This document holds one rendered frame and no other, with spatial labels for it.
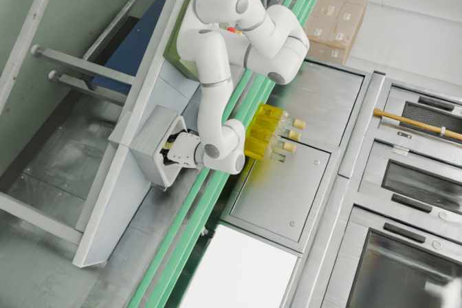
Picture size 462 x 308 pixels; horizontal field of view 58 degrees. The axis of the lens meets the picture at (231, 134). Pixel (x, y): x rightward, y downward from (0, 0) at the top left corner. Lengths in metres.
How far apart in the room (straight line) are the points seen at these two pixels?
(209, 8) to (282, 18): 0.24
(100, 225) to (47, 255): 0.50
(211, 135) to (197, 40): 0.24
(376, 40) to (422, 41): 0.64
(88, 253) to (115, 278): 0.15
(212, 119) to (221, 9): 0.27
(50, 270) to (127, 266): 0.42
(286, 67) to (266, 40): 0.12
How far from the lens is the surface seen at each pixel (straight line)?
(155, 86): 1.30
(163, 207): 1.47
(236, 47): 1.30
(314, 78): 2.02
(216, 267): 1.56
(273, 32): 1.20
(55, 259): 1.77
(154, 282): 1.42
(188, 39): 1.09
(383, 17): 6.89
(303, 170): 1.70
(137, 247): 1.44
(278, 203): 1.64
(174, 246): 1.44
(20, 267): 1.82
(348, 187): 1.71
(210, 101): 1.08
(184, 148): 1.26
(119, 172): 1.30
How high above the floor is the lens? 1.35
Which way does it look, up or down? 16 degrees down
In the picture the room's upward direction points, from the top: 109 degrees clockwise
